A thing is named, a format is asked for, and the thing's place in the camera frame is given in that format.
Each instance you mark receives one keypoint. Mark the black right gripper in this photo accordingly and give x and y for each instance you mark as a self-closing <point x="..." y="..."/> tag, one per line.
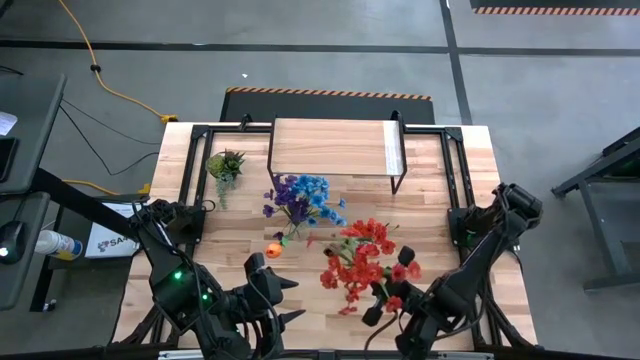
<point x="406" y="256"/>

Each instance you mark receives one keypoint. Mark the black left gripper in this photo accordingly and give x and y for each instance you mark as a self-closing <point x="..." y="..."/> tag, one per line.
<point x="260" y="295"/>

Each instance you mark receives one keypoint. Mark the blue artificial flower bunch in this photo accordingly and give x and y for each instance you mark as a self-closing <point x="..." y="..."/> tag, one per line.
<point x="315" y="190"/>

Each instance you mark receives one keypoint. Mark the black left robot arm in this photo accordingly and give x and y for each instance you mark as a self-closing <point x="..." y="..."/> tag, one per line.
<point x="170" y="270"/>

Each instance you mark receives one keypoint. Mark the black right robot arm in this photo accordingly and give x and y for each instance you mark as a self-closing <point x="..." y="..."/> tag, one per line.
<point x="480" y="260"/>

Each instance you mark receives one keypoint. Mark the wooden shelf with black legs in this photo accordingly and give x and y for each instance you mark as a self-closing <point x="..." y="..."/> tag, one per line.
<point x="330" y="147"/>

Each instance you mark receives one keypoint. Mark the smooth clear glass vase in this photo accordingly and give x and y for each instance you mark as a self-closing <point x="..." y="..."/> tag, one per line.
<point x="296" y="234"/>

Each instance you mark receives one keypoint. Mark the potted artificial succulent plant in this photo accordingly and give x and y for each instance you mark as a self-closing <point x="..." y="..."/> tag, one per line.
<point x="225" y="165"/>

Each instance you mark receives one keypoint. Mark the black mat with striped edge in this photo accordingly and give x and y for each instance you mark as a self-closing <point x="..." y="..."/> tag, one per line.
<point x="550" y="3"/>
<point x="325" y="107"/>

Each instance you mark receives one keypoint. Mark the white printed box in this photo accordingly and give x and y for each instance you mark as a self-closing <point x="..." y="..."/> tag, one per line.
<point x="107" y="245"/>

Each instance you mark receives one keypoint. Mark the black metal cart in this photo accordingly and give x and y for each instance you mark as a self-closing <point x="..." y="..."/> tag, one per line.
<point x="600" y="235"/>

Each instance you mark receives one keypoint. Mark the black diagonal support beam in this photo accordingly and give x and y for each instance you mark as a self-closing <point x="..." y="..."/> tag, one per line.
<point x="75" y="197"/>

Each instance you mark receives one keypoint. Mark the white bottle with coloured label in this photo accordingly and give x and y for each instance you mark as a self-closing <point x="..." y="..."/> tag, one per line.
<point x="55" y="244"/>

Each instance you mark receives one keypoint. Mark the black desk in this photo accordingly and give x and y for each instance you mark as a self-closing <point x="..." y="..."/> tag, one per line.
<point x="20" y="285"/>
<point x="35" y="140"/>

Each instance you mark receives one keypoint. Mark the black computer mouse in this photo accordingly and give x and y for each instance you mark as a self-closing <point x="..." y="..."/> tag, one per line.
<point x="11" y="240"/>

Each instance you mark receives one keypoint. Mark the black phone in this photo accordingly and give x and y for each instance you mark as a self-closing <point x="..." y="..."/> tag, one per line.
<point x="7" y="160"/>

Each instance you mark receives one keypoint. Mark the white paper sheet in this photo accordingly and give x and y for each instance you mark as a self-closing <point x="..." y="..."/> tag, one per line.
<point x="6" y="122"/>

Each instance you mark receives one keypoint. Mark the black rig frame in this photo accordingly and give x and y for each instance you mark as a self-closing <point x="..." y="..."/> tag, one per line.
<point x="199" y="131"/>

